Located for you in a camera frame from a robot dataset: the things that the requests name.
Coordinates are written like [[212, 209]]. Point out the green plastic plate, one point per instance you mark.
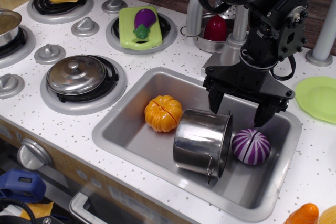
[[316, 96]]

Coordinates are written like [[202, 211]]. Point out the yellow mesh object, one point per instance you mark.
[[328, 216]]

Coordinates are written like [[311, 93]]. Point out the grey vertical post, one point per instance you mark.
[[321, 55]]

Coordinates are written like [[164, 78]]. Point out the steel pot at left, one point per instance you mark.
[[10, 22]]

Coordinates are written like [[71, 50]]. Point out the orange toy pumpkin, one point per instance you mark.
[[163, 113]]

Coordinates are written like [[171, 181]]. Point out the orange bottle top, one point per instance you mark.
[[306, 214]]

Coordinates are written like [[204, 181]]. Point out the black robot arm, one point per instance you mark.
[[276, 32]]

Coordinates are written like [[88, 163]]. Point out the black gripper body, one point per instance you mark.
[[242, 81]]

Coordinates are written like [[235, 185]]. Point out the blue clamp tool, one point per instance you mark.
[[23, 186]]

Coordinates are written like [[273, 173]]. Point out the small steel bowl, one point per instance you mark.
[[204, 44]]

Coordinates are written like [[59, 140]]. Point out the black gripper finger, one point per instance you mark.
[[264, 113], [215, 98]]

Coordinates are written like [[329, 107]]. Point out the purple striped toy onion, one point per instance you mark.
[[251, 146]]

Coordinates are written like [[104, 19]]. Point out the green toy cutting board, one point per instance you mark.
[[126, 26]]

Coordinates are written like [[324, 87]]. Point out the silver toy sink basin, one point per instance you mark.
[[248, 192]]

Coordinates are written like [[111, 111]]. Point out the red toy pepper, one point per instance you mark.
[[216, 29]]

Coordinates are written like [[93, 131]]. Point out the silver oven door handle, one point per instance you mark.
[[90, 208]]

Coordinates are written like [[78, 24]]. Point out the steel slotted ladle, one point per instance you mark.
[[229, 14]]

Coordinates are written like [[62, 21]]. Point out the silver oven knob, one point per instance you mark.
[[33, 156]]

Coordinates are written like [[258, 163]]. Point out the steel pot lid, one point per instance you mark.
[[76, 75]]

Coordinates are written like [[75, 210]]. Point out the grey stove knob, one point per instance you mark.
[[11, 85], [49, 54], [113, 6], [85, 28]]

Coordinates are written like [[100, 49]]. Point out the purple toy eggplant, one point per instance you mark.
[[143, 20]]

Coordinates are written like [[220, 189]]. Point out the silver toy faucet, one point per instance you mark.
[[230, 53]]

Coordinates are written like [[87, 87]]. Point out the stainless steel pot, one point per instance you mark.
[[202, 141]]

